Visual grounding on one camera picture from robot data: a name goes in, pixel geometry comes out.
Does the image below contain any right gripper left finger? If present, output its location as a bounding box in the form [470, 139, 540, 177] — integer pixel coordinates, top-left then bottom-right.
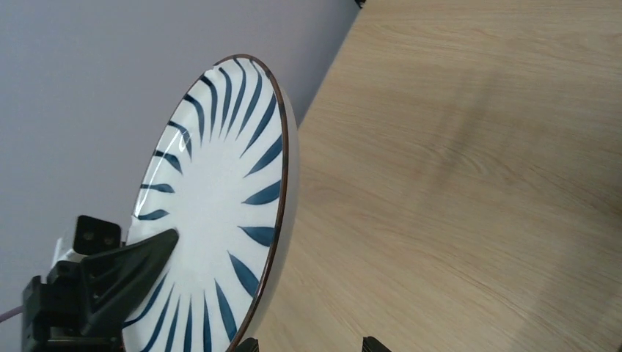
[234, 337, 260, 352]

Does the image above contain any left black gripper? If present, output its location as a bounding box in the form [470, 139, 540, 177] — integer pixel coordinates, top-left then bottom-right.
[21, 229, 179, 352]

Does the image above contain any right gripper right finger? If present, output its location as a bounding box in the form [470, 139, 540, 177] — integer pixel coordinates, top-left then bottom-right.
[361, 336, 391, 352]

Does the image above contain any blue striped white plate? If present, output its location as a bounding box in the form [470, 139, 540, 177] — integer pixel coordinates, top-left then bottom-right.
[122, 54, 300, 351]

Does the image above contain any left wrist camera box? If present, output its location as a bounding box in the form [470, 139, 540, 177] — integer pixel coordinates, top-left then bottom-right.
[51, 215, 122, 267]

